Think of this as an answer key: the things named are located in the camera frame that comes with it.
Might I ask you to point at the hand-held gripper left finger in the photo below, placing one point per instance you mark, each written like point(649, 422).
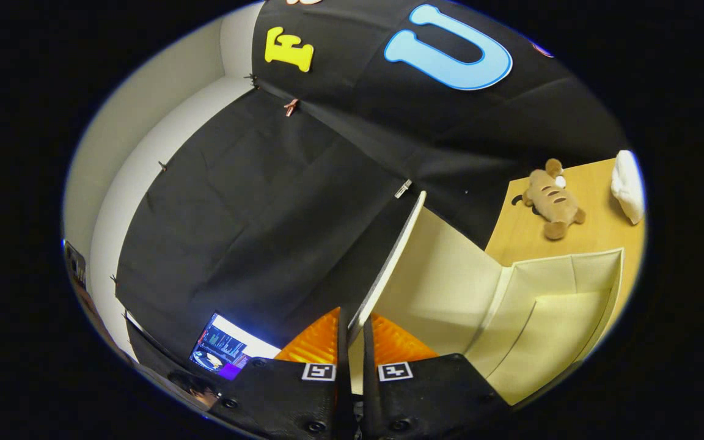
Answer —
point(344, 366)

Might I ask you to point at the grey fabric storage box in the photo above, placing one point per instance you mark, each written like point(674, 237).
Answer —
point(450, 287)

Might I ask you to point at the copper clip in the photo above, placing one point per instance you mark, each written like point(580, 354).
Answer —
point(291, 107)

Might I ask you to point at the brown striped plush toy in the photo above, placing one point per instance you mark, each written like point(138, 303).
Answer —
point(550, 198)

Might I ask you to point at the white plush toy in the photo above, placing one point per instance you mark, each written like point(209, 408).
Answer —
point(628, 186)

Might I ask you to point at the white clip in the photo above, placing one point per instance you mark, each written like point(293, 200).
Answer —
point(403, 188)

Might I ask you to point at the black backdrop cloth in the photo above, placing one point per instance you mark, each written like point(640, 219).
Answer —
point(266, 214)

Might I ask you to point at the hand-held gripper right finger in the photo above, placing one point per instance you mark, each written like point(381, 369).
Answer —
point(369, 379)

